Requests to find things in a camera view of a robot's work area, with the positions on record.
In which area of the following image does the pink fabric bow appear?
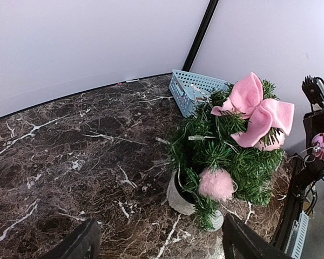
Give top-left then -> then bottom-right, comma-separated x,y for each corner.
211,72 -> 295,148

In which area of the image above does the black front rail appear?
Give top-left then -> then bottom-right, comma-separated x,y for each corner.
271,155 -> 304,251

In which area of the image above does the small green christmas tree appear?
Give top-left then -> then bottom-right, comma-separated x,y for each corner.
168,84 -> 283,230

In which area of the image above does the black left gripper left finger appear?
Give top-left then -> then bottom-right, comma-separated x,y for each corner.
39,219 -> 101,259

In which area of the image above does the white tree pot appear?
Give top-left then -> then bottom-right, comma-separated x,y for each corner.
166,171 -> 195,216

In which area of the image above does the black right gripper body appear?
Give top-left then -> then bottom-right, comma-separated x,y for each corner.
303,109 -> 324,155

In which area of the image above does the pink shiny bauble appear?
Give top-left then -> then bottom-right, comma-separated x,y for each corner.
311,133 -> 324,160

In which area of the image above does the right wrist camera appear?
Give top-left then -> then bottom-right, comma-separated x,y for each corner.
302,76 -> 324,112

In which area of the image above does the blue plastic basket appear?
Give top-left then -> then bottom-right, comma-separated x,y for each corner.
169,70 -> 229,118

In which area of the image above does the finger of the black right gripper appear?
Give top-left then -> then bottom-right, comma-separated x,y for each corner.
295,159 -> 324,194

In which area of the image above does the right black frame post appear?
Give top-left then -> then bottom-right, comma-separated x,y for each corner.
182,0 -> 219,72

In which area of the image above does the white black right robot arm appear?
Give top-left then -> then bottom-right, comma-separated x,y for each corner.
294,76 -> 324,196

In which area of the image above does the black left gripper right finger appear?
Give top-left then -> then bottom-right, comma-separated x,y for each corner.
222,213 -> 294,258

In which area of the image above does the perforated cable duct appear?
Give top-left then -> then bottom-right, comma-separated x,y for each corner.
291,212 -> 309,258

